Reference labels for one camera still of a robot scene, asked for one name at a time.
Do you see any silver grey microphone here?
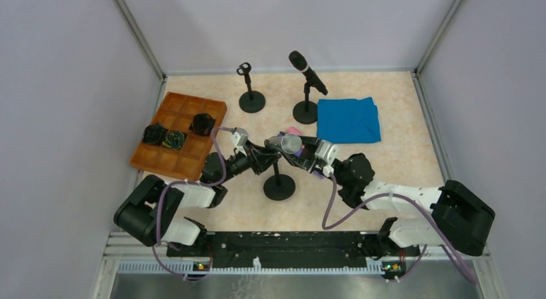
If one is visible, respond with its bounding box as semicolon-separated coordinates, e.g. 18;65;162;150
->
264;133;303;155

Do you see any black mic stand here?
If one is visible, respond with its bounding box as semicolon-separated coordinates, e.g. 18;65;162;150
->
236;62;266;113
263;162;296;201
292;82;318;125

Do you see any black microphone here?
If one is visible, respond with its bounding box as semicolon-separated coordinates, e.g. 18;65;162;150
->
288;50;328;95

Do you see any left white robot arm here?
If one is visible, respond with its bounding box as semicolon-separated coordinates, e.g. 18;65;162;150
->
113;144;281;249

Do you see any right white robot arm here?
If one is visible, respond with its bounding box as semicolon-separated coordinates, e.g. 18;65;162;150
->
279;132;495;256

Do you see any purple microphone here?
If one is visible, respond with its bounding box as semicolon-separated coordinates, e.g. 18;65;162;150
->
312;169;324;179

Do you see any pink microphone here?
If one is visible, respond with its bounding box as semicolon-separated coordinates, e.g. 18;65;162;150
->
287;126;302;135

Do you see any blue folded cloth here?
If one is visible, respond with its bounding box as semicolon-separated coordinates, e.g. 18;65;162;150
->
317;97;382;144

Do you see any black bundle upper tray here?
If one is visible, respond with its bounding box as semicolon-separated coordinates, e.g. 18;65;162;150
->
189;113;216;137

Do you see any green black bundle in tray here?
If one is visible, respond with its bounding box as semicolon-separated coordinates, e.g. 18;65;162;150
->
161;131;187;151

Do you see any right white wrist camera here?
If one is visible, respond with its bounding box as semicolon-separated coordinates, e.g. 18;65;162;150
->
314;140;339;178

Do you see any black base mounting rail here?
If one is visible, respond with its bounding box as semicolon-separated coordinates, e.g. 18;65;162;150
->
167;231;401;269

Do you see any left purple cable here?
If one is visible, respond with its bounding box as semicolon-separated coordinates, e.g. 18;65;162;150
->
151;126;238;282

